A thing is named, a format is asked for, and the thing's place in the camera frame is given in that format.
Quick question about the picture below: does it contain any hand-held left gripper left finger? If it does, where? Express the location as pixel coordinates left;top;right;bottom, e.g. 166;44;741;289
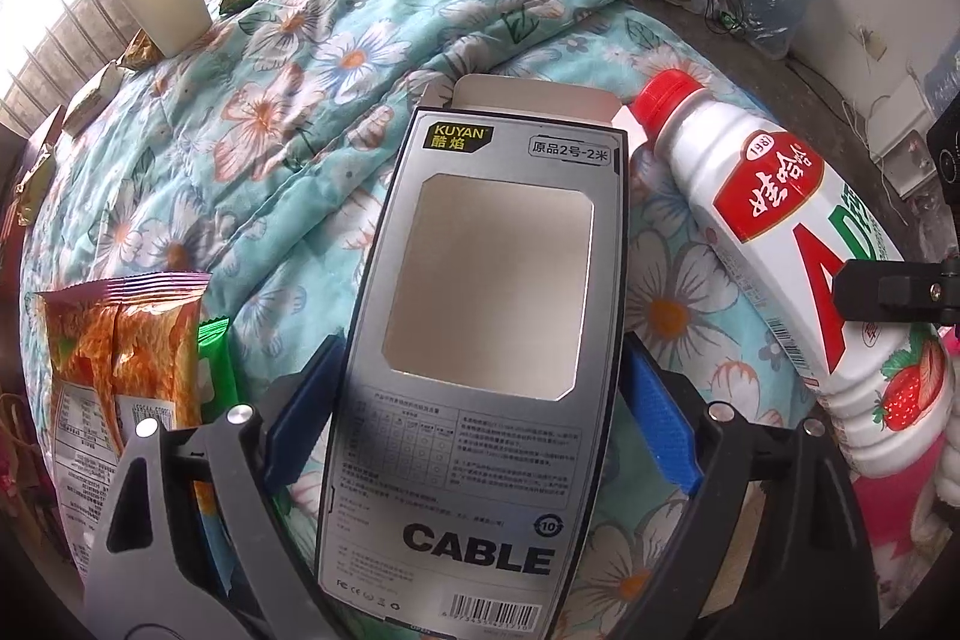
81;332;347;640

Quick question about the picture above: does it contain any orange noodle packet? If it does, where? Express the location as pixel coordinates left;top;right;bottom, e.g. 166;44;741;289
34;271;213;570

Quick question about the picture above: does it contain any white red-capped drink bottle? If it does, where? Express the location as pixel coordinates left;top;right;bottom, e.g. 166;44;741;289
628;68;955;480

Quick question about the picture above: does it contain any grey windowed cable box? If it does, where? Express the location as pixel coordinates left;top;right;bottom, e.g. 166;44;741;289
315;74;629;640

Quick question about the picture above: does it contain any green snack wrapper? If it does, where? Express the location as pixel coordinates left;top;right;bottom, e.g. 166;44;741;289
195;316;242;600

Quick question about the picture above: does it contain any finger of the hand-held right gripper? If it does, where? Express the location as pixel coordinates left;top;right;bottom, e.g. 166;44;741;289
831;257;960;330
926;110;960;185

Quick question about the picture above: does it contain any pale flat snack packet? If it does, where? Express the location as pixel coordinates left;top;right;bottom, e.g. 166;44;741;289
62;61;127;137

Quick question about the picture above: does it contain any floral teal blanket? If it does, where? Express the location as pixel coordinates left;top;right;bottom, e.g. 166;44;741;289
19;0;912;640

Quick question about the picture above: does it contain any small yellow green packet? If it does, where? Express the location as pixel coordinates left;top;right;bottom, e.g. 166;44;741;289
15;143;58;229

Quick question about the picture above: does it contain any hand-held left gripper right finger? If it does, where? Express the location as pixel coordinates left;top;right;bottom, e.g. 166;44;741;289
592;331;880;640

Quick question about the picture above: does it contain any small tan snack packet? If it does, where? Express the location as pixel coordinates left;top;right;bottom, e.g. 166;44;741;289
120;29;164;73

